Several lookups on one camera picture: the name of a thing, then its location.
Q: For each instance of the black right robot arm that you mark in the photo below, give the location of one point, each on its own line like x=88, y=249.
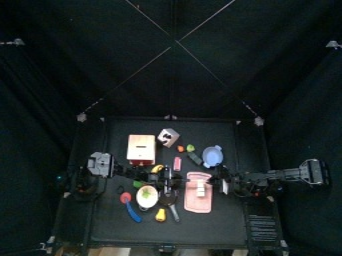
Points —
x=294, y=174

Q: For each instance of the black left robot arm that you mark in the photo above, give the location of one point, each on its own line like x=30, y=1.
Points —
x=101, y=164

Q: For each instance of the white toy sushi piece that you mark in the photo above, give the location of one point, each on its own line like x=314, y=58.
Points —
x=200, y=189

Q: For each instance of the green toy vegetable piece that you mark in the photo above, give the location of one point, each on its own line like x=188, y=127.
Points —
x=137, y=184

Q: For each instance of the green toy leaf piece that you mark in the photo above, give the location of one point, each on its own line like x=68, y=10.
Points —
x=145, y=194

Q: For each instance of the yellow toy banana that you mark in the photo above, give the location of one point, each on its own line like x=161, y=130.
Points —
x=156, y=168

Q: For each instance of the pink toy bar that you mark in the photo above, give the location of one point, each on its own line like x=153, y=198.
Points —
x=177, y=163

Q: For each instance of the blue toy pan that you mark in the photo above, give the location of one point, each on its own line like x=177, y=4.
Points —
x=212, y=156

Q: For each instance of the pink cutting board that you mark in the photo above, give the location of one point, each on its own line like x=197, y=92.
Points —
x=197, y=200

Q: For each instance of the dark grey toy knife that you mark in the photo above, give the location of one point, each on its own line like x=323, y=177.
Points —
x=193, y=158

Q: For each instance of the white toy bowl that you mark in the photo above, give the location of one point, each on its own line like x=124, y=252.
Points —
x=147, y=197

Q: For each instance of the small orange toy food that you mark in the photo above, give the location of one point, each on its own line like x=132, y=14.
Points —
x=180, y=148

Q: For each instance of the small green toy food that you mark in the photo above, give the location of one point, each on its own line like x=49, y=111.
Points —
x=189, y=147

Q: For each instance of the yellow toy pear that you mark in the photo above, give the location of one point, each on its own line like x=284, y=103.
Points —
x=160, y=215

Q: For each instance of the red and blue toy spoon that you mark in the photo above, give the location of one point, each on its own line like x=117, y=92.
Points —
x=129, y=206

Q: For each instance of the white text label sticker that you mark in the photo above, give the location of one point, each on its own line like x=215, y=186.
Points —
x=263, y=227

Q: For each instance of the metal frame corner bracket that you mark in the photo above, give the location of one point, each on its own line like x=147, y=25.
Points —
x=81, y=117
x=16, y=42
x=332, y=44
x=169, y=117
x=258, y=121

